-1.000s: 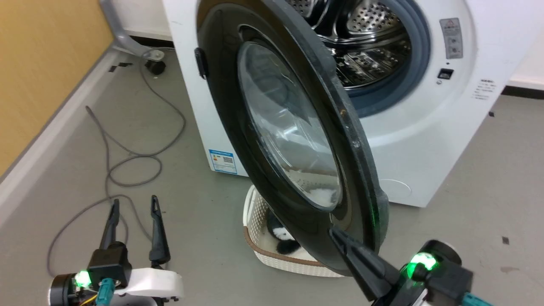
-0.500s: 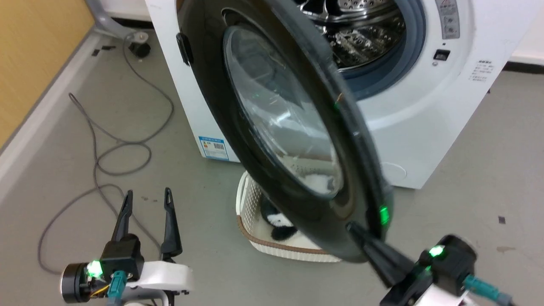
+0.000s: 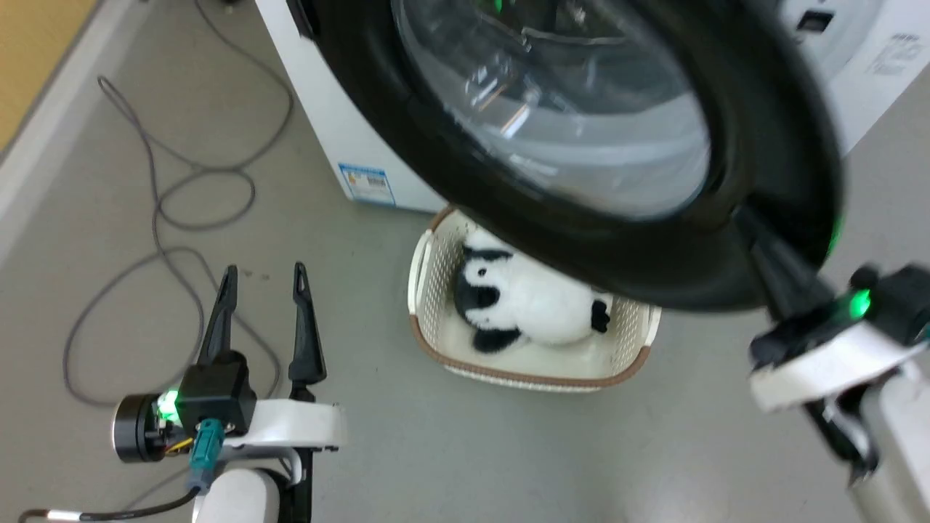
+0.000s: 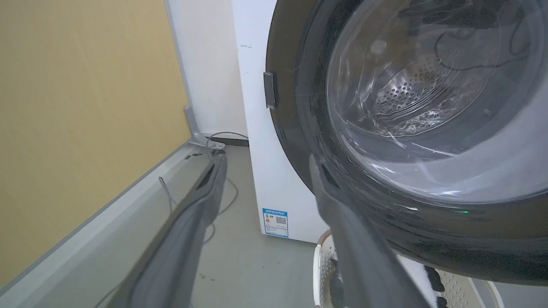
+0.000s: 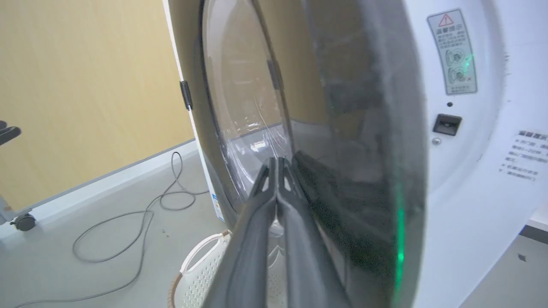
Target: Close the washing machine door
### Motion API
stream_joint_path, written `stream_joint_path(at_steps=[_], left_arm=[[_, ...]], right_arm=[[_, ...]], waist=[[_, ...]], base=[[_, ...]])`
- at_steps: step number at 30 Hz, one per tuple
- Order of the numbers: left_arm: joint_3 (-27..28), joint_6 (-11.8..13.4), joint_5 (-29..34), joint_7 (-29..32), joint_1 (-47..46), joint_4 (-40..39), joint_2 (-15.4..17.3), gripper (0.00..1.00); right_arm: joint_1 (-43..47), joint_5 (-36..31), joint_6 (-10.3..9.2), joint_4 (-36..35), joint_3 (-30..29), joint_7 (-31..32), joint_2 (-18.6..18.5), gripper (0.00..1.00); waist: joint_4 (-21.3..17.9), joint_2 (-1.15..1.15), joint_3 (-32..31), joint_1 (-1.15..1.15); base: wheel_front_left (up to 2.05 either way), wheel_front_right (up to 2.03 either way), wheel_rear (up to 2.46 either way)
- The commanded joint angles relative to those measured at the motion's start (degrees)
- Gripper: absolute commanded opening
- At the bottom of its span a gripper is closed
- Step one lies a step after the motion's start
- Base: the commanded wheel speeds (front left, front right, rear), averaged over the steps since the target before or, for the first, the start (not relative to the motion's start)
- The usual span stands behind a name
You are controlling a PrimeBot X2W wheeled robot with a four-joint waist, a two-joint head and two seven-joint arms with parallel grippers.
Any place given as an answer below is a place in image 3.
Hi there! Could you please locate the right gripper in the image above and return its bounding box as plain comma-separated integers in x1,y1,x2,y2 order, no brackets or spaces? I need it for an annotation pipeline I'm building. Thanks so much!
732,206,930,415

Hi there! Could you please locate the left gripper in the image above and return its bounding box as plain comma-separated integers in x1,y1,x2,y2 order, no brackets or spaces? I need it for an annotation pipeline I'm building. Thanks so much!
112,261,347,463

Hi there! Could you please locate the black round washing machine door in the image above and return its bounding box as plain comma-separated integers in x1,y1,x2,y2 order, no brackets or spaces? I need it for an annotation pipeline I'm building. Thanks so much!
289,0,845,315

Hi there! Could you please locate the white washing machine body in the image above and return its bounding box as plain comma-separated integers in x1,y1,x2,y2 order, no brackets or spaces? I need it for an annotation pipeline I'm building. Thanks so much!
254,0,930,214

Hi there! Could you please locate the cream plastic laundry basket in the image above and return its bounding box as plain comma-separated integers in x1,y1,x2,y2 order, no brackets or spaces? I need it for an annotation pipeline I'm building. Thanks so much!
407,206,663,394

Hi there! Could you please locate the blue energy label sticker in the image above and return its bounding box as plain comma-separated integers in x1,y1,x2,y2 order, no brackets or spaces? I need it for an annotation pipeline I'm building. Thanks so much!
337,163,397,207

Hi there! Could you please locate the black and white panda plush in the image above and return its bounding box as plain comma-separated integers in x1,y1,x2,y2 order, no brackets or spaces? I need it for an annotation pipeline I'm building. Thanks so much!
453,228,612,355

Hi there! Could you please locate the teal cable connector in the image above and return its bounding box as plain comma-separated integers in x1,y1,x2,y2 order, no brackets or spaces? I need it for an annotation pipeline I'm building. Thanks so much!
189,418,225,495

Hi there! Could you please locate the grey floor cable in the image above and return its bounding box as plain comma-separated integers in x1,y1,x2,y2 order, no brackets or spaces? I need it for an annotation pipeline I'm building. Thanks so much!
63,0,295,408

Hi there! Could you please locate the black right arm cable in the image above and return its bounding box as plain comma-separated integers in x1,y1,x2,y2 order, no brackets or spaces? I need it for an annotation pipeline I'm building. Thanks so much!
805,396,881,486

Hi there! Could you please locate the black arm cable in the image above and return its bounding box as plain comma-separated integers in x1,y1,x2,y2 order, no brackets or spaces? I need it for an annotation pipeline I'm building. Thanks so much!
17,485,201,523
805,396,881,486

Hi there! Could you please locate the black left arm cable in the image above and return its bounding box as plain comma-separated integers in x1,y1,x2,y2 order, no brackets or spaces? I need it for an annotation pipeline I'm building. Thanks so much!
17,485,201,523

